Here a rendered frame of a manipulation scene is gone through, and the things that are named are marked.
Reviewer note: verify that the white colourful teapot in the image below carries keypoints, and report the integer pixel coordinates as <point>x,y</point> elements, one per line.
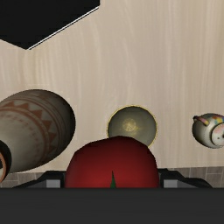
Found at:
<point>208,131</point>

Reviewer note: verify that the red tomato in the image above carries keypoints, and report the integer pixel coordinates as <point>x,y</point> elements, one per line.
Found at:
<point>112,163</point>

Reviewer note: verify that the beige patterned vase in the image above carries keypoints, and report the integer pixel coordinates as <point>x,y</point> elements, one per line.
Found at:
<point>32,128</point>

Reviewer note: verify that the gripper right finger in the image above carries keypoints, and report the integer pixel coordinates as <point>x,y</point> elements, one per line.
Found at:
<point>172,181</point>

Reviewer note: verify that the grey-green bowl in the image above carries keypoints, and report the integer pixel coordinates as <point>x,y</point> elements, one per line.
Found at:
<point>132,125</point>

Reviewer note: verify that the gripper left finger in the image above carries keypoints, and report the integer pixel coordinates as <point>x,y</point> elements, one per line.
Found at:
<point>52,181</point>

